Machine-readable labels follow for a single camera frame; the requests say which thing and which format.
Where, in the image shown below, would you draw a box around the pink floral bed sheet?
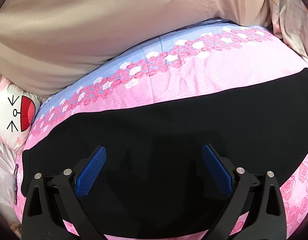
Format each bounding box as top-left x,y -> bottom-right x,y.
15,20 -> 308,236

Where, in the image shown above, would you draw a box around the floral patterned fabric right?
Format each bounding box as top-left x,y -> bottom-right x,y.
268,0 -> 308,60

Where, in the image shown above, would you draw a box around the silver satin cloth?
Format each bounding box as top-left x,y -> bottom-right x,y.
0,142 -> 16,174

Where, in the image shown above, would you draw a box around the beige curtain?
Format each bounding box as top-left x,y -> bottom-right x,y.
0,0 -> 269,98

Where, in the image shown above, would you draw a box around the black pants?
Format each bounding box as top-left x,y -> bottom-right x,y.
21,69 -> 308,239

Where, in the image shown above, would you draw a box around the white cat face pillow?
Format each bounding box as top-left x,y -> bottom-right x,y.
0,77 -> 42,153

